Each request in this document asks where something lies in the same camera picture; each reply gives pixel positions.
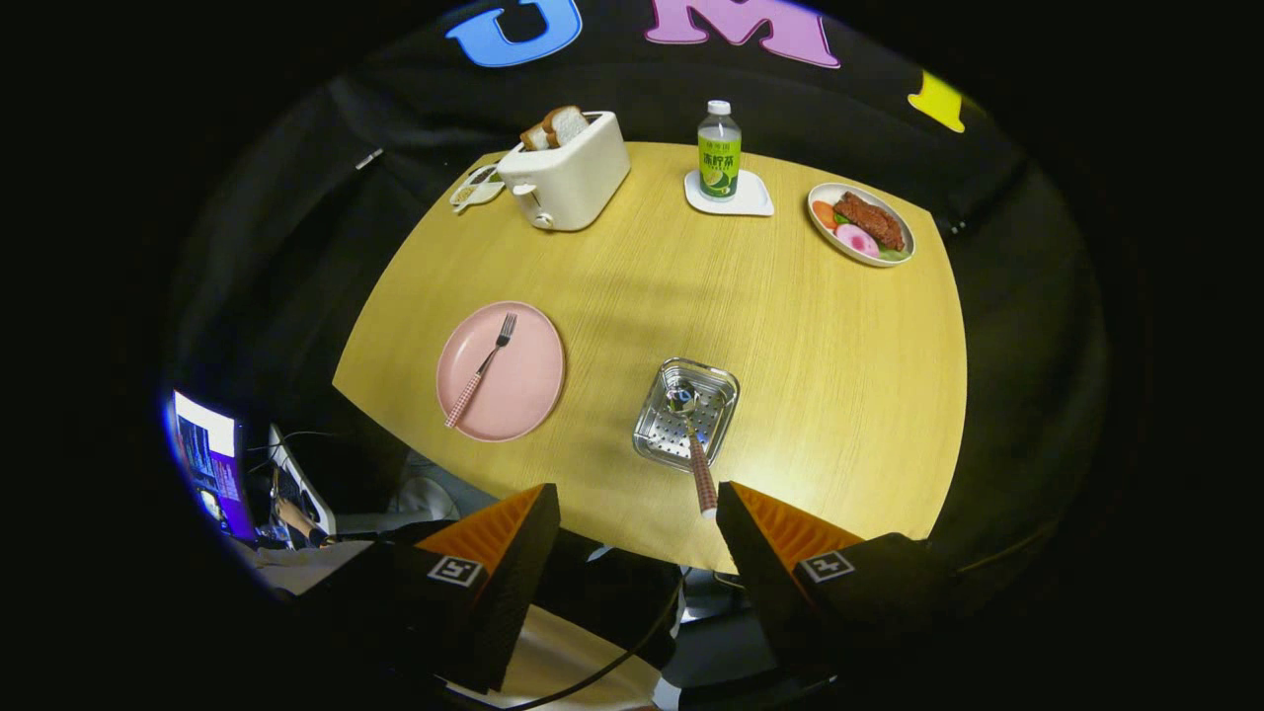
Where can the perforated metal basket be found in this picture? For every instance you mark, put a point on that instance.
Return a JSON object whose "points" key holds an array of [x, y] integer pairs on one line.
{"points": [[716, 390]]}

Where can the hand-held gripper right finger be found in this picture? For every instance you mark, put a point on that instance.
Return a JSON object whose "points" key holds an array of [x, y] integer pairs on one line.
{"points": [[760, 583]]}

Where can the computer monitor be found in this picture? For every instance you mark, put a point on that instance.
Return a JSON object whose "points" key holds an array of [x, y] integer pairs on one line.
{"points": [[212, 459]]}

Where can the white coaster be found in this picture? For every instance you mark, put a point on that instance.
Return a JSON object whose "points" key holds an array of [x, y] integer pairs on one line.
{"points": [[755, 202]]}

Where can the green label drink bottle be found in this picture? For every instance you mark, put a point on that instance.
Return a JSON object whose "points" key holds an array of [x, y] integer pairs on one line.
{"points": [[720, 158]]}

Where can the white divided snack dish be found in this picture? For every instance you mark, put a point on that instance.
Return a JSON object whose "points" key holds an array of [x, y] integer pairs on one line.
{"points": [[474, 188]]}

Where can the white plate of food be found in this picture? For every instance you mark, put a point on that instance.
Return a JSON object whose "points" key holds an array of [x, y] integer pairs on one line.
{"points": [[869, 222]]}

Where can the white clip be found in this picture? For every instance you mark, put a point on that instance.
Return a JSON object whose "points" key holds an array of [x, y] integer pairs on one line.
{"points": [[368, 158]]}

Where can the bread slice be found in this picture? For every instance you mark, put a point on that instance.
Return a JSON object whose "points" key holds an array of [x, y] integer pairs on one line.
{"points": [[568, 125], [534, 138]]}

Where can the white laptop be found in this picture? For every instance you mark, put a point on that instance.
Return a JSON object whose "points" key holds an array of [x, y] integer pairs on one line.
{"points": [[301, 484]]}

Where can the white toaster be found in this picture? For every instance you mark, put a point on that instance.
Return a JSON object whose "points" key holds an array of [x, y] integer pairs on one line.
{"points": [[573, 183]]}

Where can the pink plate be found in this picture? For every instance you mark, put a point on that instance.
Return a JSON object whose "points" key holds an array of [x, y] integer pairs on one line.
{"points": [[523, 385]]}

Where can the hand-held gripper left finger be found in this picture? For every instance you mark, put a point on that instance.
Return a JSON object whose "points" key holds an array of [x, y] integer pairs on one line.
{"points": [[509, 583]]}

